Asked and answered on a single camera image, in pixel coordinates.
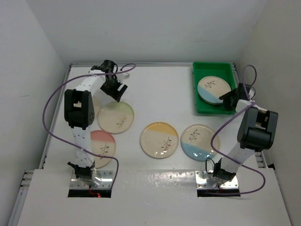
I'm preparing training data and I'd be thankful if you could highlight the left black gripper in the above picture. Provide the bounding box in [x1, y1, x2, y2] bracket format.
[100, 75, 127, 102]

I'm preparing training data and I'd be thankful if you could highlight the pink and cream plate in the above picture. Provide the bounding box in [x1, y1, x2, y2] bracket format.
[198, 93, 222, 105]

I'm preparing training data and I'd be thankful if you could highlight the blue and cream plate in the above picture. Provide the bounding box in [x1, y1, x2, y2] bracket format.
[197, 76, 231, 98]

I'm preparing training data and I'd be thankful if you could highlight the green and cream plate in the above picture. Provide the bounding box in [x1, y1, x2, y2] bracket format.
[92, 96, 101, 121]

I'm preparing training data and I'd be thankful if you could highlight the light green cream plate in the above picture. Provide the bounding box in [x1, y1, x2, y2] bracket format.
[97, 102, 135, 134]

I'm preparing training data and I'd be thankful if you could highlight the red and cream plate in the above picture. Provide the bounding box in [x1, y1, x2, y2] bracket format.
[90, 130, 116, 157]

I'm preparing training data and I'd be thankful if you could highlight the yellow and cream plate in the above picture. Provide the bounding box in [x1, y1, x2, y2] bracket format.
[140, 122, 179, 159]

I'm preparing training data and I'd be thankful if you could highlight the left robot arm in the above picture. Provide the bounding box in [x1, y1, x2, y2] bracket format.
[64, 60, 129, 187]

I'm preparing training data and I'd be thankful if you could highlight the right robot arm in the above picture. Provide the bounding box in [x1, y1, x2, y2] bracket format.
[212, 83, 278, 185]

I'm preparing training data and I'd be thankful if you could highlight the green plastic bin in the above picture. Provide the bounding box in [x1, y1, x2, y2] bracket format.
[193, 62, 237, 115]

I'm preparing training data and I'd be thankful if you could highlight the blue bottom cream plate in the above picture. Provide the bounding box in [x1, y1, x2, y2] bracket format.
[181, 124, 217, 161]

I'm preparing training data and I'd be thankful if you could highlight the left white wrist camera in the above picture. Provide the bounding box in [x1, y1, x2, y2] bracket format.
[116, 73, 130, 83]

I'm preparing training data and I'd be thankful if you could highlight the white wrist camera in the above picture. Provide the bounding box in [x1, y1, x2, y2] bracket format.
[116, 73, 130, 83]
[249, 86, 256, 100]

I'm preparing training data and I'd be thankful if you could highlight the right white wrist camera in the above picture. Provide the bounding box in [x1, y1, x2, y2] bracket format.
[249, 86, 256, 100]

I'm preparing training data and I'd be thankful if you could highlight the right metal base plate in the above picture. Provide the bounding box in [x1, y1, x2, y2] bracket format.
[195, 170, 239, 190]

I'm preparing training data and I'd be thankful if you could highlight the metal base plate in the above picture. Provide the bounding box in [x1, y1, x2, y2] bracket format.
[195, 170, 239, 190]
[69, 169, 113, 190]

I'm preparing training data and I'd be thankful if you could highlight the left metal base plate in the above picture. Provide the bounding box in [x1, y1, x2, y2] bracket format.
[69, 169, 113, 190]

